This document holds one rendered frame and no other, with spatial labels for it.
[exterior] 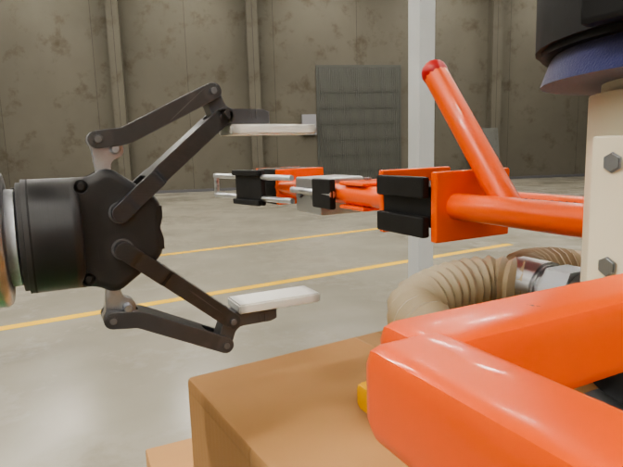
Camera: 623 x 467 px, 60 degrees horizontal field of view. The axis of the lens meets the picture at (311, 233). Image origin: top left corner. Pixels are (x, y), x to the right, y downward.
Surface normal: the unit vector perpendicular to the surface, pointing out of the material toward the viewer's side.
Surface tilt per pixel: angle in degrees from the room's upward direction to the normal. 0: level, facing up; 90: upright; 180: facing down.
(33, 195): 38
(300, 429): 0
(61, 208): 59
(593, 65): 72
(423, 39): 90
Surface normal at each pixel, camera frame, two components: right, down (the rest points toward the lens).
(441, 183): 0.45, 0.12
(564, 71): -0.96, -0.26
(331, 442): -0.03, -0.99
